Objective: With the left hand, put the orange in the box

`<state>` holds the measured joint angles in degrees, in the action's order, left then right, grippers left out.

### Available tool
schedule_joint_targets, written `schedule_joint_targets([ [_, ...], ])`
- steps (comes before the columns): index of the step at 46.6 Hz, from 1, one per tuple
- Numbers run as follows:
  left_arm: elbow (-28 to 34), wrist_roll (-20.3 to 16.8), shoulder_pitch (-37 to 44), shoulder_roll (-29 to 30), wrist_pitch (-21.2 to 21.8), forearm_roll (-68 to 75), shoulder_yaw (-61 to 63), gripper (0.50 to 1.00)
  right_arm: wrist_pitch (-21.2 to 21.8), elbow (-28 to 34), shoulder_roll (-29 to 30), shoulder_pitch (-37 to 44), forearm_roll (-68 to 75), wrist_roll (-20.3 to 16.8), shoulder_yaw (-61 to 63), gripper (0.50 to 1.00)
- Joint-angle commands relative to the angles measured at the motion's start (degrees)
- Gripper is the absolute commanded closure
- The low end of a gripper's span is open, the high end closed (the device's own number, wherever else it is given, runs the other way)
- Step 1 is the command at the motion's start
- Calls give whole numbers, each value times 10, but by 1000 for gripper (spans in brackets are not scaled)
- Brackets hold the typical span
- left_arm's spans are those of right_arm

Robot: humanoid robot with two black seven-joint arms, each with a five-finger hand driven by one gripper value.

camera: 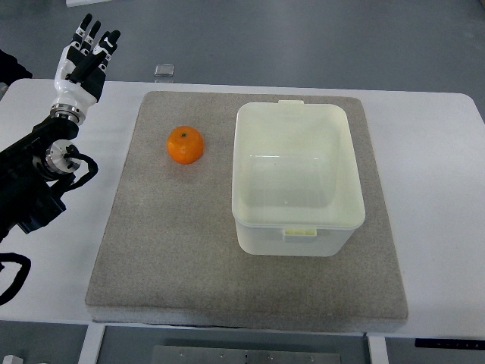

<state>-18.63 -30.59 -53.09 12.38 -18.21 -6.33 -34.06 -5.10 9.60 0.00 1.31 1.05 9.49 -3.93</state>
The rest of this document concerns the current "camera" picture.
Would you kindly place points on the small white block bottom left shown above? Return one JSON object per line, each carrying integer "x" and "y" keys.
{"x": 12, "y": 359}

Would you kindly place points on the grey felt mat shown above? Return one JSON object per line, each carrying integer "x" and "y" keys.
{"x": 170, "y": 255}

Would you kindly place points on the white table leg left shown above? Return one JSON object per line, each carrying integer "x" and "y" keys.
{"x": 92, "y": 344}

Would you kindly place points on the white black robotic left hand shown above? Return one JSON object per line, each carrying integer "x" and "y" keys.
{"x": 81, "y": 71}

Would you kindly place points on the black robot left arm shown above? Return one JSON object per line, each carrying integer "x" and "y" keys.
{"x": 31, "y": 189}

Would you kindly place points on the white table leg right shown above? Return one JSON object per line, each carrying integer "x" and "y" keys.
{"x": 378, "y": 350}

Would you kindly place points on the grey metal plate below table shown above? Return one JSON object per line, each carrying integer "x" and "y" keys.
{"x": 173, "y": 354}

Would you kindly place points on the cream plastic storage box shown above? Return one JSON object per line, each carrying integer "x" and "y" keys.
{"x": 296, "y": 190}

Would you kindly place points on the white object top edge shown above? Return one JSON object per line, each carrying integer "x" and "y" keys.
{"x": 75, "y": 3}

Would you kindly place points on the small clear floor square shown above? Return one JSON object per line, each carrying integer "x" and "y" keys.
{"x": 164, "y": 70}

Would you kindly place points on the black control panel strip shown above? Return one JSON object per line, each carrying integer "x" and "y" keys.
{"x": 454, "y": 344}

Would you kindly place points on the white table leg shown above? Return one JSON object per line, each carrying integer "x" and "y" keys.
{"x": 92, "y": 344}
{"x": 378, "y": 350}

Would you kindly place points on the orange fruit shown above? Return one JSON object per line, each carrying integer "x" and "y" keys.
{"x": 185, "y": 145}

